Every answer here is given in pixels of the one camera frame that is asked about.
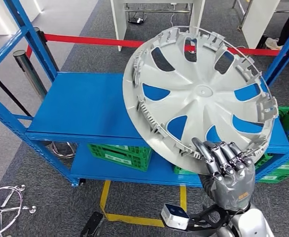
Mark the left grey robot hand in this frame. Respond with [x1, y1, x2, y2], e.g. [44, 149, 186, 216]
[80, 211, 105, 237]

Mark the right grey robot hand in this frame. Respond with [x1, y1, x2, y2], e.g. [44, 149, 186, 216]
[192, 137, 256, 212]

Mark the white desk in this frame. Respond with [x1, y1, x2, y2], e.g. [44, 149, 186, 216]
[232, 0, 282, 50]
[110, 0, 206, 52]

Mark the grey plastic wheel cover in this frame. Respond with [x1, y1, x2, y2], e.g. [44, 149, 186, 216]
[122, 26, 279, 176]

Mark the white cable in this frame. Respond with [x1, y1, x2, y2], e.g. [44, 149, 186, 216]
[170, 3, 177, 29]

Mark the yellow floor tape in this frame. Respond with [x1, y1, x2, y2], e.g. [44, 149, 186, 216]
[100, 180, 187, 229]

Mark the black stool with chrome base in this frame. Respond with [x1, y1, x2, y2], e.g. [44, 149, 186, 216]
[0, 185, 37, 237]

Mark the chrome stanchion post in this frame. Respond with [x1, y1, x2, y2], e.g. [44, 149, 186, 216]
[33, 27, 60, 73]
[13, 49, 78, 159]

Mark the red barrier belt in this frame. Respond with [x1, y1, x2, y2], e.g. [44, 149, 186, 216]
[26, 33, 289, 59]

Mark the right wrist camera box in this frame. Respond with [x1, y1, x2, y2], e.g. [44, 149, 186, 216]
[160, 203, 190, 231]

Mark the blue metal shelf rack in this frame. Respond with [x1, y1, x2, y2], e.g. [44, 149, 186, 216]
[0, 0, 289, 188]

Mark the black pole stand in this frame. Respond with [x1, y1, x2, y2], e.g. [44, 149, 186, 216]
[0, 72, 33, 118]

